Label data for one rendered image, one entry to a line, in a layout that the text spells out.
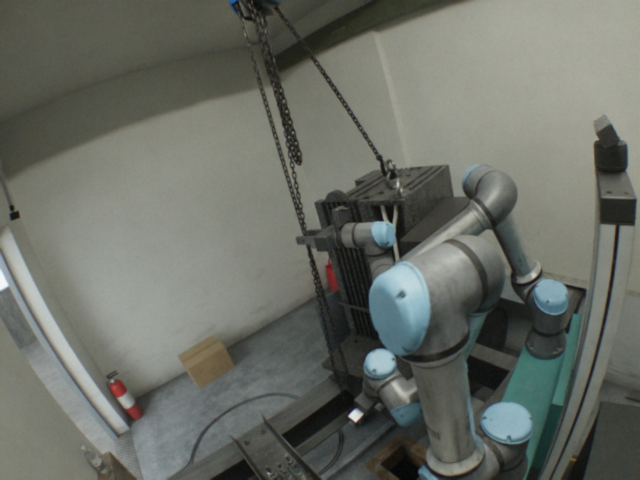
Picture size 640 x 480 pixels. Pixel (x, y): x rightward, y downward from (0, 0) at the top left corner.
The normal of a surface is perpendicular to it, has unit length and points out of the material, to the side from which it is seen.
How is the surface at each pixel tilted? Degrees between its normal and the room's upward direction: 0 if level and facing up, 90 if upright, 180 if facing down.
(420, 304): 59
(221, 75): 90
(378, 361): 25
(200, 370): 90
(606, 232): 90
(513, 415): 7
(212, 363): 90
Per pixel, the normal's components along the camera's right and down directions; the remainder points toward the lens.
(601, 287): -0.65, 0.43
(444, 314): 0.32, 0.14
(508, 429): -0.14, -0.94
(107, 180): 0.58, 0.15
